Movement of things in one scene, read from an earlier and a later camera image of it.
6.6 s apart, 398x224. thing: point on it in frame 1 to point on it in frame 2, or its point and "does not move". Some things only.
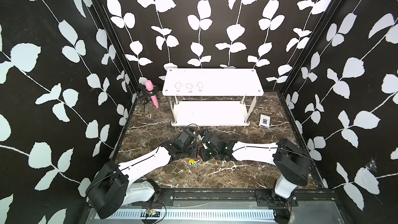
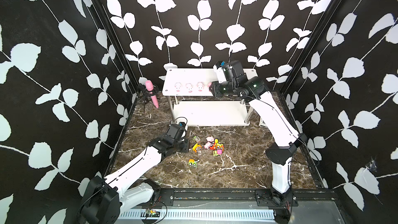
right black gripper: x=203 y=154 to x=216 y=89
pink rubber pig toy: x=178 y=86 does not move
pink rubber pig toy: x=189 y=88 does not move
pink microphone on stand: x=147 y=89 does not move
